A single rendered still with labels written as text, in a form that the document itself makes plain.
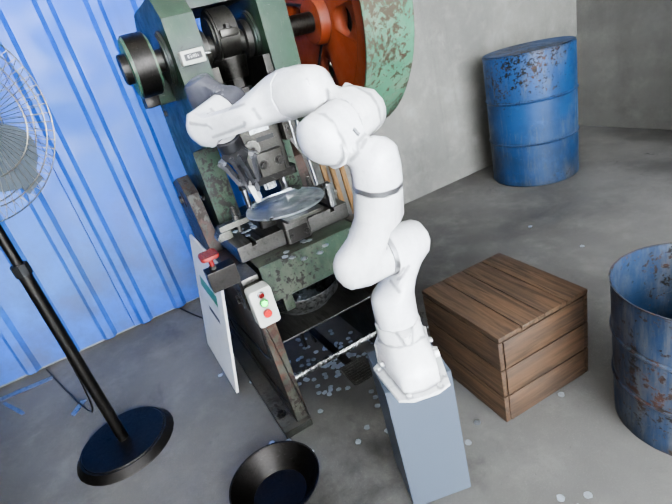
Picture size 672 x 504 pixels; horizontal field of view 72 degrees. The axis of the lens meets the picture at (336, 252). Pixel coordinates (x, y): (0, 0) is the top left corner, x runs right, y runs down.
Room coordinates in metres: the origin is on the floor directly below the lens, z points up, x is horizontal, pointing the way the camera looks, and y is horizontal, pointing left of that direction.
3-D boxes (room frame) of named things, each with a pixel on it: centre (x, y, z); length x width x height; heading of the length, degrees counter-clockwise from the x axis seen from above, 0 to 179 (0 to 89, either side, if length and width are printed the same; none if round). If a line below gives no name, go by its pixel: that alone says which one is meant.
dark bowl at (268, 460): (1.08, 0.38, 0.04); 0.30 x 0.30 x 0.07
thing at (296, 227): (1.55, 0.11, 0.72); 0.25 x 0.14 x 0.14; 23
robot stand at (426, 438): (1.00, -0.11, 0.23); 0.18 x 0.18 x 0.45; 6
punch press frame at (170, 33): (1.85, 0.23, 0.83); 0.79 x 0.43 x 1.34; 23
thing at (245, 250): (1.72, 0.18, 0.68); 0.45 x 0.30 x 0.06; 113
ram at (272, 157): (1.68, 0.16, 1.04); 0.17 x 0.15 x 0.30; 23
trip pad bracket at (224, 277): (1.38, 0.38, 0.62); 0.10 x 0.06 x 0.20; 113
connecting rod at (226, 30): (1.72, 0.18, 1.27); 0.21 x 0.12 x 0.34; 23
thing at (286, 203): (1.60, 0.13, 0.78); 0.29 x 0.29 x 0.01
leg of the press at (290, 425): (1.74, 0.48, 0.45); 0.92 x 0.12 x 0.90; 23
